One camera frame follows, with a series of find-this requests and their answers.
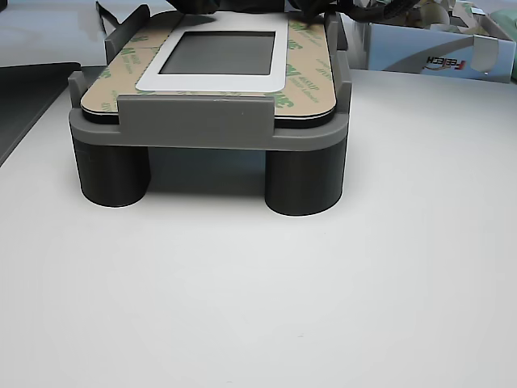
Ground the blue white cardboard box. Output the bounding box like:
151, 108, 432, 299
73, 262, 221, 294
350, 0, 517, 85

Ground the tan 3M tape liner strip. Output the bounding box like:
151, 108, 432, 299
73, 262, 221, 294
285, 11, 335, 93
99, 45, 165, 91
131, 10, 181, 49
80, 86, 337, 121

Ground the grey plastic fixture tray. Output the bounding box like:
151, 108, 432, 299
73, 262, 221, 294
67, 3, 353, 153

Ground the dark cylindrical fixture leg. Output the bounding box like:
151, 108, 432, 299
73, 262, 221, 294
73, 137, 153, 209
264, 139, 345, 218

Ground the grey flat rectangular mat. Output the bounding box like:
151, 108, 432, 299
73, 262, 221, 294
0, 61, 82, 167

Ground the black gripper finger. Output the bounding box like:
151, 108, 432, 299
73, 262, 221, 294
168, 0, 222, 18

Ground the curled peeled liner scrap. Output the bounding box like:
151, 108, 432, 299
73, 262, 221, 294
452, 0, 492, 36
406, 2, 452, 29

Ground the pale green sheet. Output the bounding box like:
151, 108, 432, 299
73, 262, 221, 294
486, 11, 517, 41

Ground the thin black bar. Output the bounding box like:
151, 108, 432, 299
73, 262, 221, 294
95, 0, 122, 32

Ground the white plate with window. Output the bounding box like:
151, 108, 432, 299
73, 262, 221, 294
79, 8, 337, 129

